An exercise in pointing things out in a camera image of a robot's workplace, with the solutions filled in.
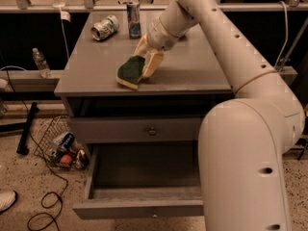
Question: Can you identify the grey wooden drawer cabinet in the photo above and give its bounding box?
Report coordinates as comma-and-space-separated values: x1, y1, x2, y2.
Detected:
55, 11, 232, 219

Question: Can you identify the crushed green soda can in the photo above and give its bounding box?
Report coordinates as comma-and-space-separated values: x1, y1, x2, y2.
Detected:
90, 14, 119, 41

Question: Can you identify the grey metal lower rail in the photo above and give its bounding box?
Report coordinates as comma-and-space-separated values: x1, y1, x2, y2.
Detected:
0, 66, 298, 94

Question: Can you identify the orange fruit in basket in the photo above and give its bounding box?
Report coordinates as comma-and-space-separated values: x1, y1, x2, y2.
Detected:
60, 154, 72, 165

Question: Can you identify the white hanging cable with tag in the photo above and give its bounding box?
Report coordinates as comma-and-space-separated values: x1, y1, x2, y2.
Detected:
47, 0, 72, 61

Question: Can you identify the green and yellow sponge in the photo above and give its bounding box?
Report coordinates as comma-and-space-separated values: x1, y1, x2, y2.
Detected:
115, 56, 145, 90

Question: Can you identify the white cable right side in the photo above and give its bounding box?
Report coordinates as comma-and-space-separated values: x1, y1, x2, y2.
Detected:
273, 1, 289, 69

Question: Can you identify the blue can in basket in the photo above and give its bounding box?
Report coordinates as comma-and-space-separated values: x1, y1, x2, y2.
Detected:
58, 132, 75, 152

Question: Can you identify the upright blue energy drink can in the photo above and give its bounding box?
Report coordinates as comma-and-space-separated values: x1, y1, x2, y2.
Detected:
126, 2, 141, 39

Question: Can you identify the clear plastic water bottle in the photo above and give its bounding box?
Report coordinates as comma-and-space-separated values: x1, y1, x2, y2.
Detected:
32, 48, 52, 78

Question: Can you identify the grey metal upper rail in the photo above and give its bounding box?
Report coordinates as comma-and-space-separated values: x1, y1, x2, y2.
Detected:
0, 3, 308, 13

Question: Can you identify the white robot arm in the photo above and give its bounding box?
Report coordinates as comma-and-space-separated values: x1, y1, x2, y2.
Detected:
148, 0, 305, 231

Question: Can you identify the black cable on floor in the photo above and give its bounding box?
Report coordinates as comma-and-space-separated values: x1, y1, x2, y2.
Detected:
0, 65, 69, 231

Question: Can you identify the open grey middle drawer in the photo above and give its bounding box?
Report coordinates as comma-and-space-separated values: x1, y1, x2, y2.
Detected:
73, 141, 203, 219

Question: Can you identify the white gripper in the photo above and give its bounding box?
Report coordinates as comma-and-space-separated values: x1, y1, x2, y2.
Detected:
134, 16, 182, 79

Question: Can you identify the grey metal rail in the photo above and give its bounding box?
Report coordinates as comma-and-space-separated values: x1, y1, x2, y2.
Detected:
0, 66, 298, 94
0, 3, 308, 13

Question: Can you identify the black bar on floor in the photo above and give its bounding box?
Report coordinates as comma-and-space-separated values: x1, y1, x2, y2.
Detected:
16, 102, 38, 156

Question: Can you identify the white shoe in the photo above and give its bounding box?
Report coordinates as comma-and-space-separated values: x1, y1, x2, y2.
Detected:
0, 191, 18, 213

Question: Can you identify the wire basket on floor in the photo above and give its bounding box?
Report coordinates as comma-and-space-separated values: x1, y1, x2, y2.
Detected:
35, 115, 89, 169

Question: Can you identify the closed grey upper drawer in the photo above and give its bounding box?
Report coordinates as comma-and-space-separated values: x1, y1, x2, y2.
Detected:
68, 117, 201, 143

